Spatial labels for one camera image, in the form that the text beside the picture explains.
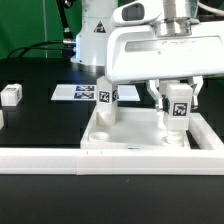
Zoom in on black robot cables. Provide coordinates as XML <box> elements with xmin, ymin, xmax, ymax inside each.
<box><xmin>7</xmin><ymin>0</ymin><xmax>77</xmax><ymax>59</ymax></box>

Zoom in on white square tabletop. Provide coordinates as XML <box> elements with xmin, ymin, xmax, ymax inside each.
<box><xmin>80</xmin><ymin>107</ymin><xmax>190</xmax><ymax>150</ymax></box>

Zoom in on white part at left edge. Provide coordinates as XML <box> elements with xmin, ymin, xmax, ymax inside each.
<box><xmin>0</xmin><ymin>110</ymin><xmax>4</xmax><ymax>130</ymax></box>

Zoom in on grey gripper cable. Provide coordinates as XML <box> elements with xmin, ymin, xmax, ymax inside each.
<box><xmin>197</xmin><ymin>0</ymin><xmax>224</xmax><ymax>17</ymax></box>

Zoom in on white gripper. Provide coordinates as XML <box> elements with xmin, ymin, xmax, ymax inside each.
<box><xmin>105</xmin><ymin>21</ymin><xmax>224</xmax><ymax>112</ymax></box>

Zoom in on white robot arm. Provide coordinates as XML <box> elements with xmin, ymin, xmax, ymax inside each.
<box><xmin>71</xmin><ymin>0</ymin><xmax>224</xmax><ymax>108</ymax></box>

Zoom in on white L-shaped fixture wall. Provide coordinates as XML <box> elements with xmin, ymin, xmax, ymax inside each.
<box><xmin>0</xmin><ymin>114</ymin><xmax>224</xmax><ymax>175</ymax></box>

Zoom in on white sheet with fiducial tags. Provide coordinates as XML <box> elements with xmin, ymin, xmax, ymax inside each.
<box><xmin>51</xmin><ymin>84</ymin><xmax>140</xmax><ymax>101</ymax></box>

